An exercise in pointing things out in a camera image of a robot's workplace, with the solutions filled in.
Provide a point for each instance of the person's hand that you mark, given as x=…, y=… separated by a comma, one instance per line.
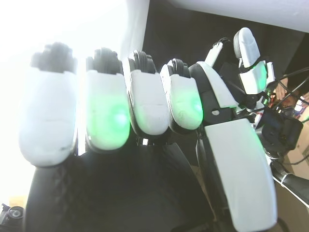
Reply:
x=282, y=87

